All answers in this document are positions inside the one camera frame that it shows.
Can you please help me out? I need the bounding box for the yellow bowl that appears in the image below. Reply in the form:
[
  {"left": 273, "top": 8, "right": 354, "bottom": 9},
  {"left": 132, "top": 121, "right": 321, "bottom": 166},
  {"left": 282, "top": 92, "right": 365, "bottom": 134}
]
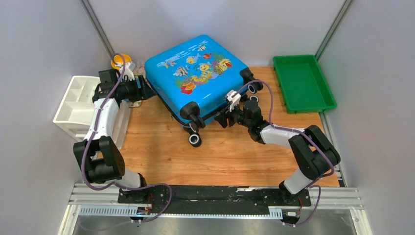
[{"left": 111, "top": 53, "right": 132, "bottom": 70}]

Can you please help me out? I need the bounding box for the aluminium frame rail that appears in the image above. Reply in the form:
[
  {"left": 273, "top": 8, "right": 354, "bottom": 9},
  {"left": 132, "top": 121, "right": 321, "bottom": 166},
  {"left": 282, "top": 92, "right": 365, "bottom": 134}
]
[{"left": 59, "top": 184, "right": 373, "bottom": 235}]

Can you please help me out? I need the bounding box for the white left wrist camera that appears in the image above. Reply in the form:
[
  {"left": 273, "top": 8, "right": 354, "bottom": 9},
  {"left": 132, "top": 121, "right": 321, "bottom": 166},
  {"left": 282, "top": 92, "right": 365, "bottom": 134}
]
[{"left": 118, "top": 62, "right": 136, "bottom": 82}]

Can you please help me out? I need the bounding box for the white plastic drawer organizer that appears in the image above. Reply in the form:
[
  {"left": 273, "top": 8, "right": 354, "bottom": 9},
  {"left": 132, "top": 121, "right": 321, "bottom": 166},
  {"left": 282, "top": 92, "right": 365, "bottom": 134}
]
[{"left": 53, "top": 75, "right": 131, "bottom": 150}]

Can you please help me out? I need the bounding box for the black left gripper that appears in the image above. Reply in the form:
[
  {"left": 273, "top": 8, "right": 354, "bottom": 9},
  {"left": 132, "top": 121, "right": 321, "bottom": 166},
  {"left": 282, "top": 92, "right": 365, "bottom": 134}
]
[{"left": 116, "top": 75, "right": 158, "bottom": 102}]

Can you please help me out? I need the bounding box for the blue fish-print suitcase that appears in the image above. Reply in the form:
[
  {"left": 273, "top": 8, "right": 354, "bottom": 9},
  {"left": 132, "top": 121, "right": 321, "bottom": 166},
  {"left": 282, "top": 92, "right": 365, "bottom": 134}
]
[{"left": 144, "top": 35, "right": 263, "bottom": 147}]

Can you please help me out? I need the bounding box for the green plastic tray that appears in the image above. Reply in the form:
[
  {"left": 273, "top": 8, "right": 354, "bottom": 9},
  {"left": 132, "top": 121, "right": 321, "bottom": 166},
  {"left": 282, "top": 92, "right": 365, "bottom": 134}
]
[{"left": 273, "top": 54, "right": 337, "bottom": 114}]

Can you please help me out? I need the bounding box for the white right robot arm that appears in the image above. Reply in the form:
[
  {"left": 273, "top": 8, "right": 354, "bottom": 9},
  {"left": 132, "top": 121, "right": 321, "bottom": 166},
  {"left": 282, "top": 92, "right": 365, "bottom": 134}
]
[{"left": 215, "top": 101, "right": 341, "bottom": 205}]

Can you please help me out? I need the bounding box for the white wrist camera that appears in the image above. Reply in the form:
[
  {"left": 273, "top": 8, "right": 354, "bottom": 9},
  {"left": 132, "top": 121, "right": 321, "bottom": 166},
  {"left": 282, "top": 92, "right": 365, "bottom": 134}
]
[
  {"left": 118, "top": 62, "right": 136, "bottom": 82},
  {"left": 226, "top": 90, "right": 241, "bottom": 112}
]

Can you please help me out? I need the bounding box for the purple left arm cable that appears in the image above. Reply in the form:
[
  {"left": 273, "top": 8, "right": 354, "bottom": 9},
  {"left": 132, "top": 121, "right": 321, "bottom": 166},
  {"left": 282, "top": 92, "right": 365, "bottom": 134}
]
[{"left": 80, "top": 52, "right": 174, "bottom": 224}]

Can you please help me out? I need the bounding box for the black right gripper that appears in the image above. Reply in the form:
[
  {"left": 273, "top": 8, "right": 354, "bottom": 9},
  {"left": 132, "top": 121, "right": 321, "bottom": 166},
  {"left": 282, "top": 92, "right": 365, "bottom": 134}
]
[{"left": 214, "top": 100, "right": 252, "bottom": 129}]

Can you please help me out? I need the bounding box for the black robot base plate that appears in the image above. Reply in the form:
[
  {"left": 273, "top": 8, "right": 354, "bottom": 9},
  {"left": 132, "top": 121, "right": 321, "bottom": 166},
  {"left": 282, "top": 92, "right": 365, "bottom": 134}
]
[{"left": 117, "top": 185, "right": 312, "bottom": 222}]

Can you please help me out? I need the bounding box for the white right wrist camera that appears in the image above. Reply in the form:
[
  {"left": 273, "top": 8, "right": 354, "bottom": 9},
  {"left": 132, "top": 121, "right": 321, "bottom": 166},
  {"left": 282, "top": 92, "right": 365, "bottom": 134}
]
[{"left": 226, "top": 90, "right": 241, "bottom": 112}]

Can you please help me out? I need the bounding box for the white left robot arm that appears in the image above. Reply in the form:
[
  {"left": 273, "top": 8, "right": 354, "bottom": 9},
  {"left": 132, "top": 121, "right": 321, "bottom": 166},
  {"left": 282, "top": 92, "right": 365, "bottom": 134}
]
[{"left": 73, "top": 69, "right": 155, "bottom": 203}]

